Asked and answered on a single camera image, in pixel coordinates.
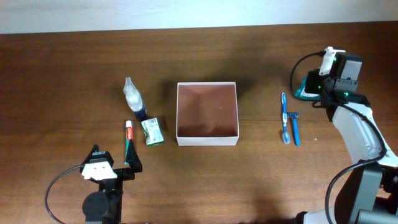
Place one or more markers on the blue disposable razor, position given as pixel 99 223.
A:
pixel 294 117

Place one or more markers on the red green toothpaste tube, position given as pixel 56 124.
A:
pixel 128 137

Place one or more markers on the green white soap packet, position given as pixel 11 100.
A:
pixel 152 132

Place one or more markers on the pink cardboard box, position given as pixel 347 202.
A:
pixel 207 114

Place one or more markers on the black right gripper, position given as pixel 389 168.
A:
pixel 313 76

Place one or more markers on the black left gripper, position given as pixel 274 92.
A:
pixel 135 165

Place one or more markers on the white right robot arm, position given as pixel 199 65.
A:
pixel 366 191

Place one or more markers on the teal mouthwash bottle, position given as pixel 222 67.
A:
pixel 301 94

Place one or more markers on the purple foaming soap pump bottle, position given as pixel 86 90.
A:
pixel 134 100

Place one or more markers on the blue white toothbrush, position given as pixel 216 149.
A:
pixel 285 134

